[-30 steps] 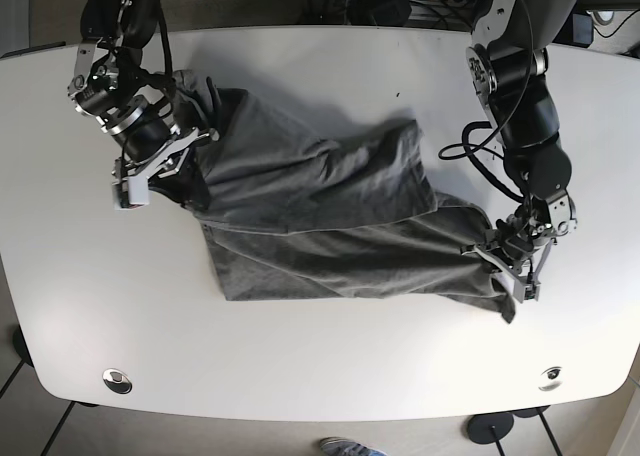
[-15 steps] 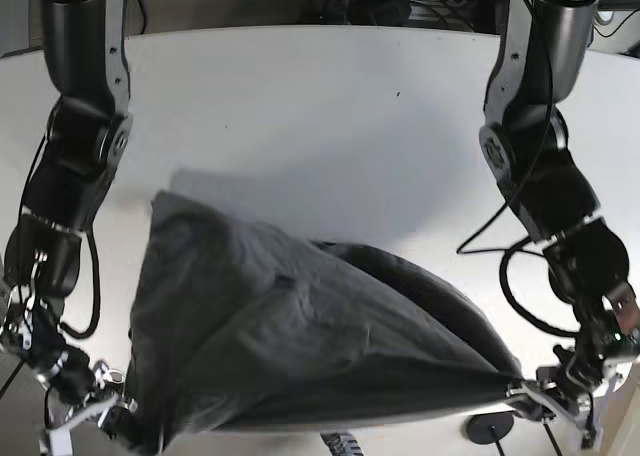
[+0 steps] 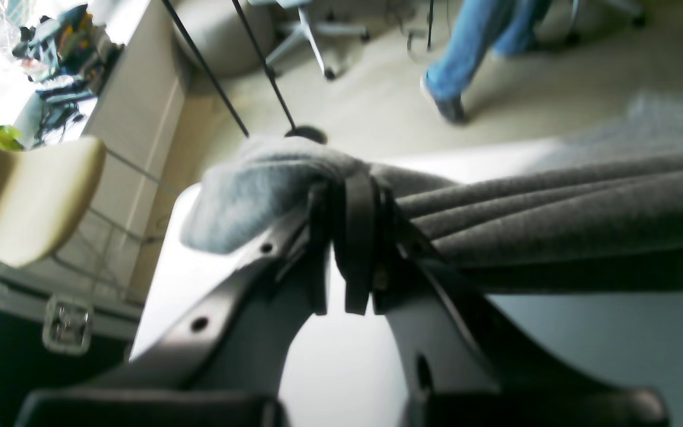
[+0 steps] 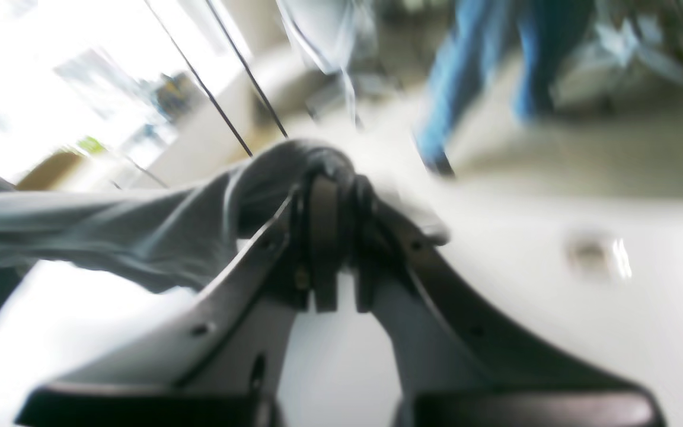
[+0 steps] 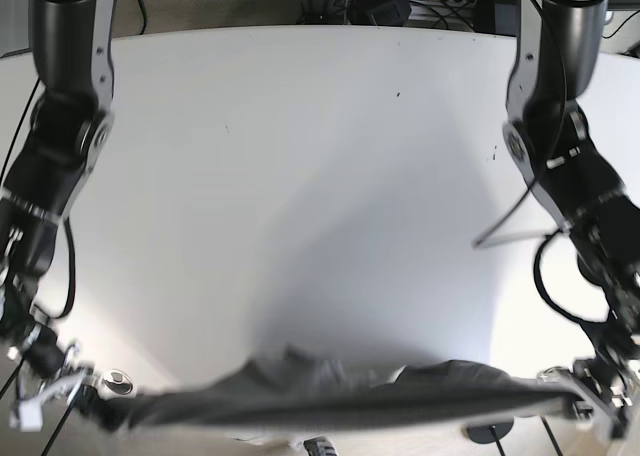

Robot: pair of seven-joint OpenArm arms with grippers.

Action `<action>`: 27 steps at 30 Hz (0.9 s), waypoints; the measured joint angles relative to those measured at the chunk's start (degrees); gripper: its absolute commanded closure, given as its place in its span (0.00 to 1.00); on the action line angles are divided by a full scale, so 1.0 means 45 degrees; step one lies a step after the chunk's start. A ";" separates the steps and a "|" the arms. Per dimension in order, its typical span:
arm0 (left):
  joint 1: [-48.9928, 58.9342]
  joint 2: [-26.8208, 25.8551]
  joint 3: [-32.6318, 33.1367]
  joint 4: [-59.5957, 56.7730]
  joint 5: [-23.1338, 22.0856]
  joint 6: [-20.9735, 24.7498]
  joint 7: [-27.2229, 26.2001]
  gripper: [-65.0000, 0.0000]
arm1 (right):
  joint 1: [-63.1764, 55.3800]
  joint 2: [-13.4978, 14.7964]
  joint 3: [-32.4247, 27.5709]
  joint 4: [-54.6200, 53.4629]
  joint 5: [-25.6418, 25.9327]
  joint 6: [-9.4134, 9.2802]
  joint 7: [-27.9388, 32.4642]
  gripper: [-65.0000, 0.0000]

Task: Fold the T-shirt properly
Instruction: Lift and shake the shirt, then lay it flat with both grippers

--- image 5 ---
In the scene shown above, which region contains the black round stand base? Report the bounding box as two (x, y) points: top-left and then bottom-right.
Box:
(464, 420), (514, 445)

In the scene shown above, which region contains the grey sneaker shoe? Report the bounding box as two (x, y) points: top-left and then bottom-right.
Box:
(303, 437), (339, 456)

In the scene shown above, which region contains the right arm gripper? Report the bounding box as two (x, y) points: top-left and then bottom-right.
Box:
(7, 343), (98, 416)

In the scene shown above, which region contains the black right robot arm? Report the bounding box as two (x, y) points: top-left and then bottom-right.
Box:
(1, 0), (116, 431)

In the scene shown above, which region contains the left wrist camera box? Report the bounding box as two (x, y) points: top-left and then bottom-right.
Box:
(609, 406), (636, 441)

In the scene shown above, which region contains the left metal table grommet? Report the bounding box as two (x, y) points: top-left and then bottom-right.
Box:
(102, 369), (134, 396)

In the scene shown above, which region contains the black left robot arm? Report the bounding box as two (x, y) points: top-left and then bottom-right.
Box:
(503, 0), (639, 438)

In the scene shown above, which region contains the light grey T-shirt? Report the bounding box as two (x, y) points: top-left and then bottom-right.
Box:
(76, 350), (579, 432)

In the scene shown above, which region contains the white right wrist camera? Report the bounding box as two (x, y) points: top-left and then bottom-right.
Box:
(9, 400), (43, 432)

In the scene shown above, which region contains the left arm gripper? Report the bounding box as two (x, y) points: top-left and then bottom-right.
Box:
(537, 358), (639, 426)

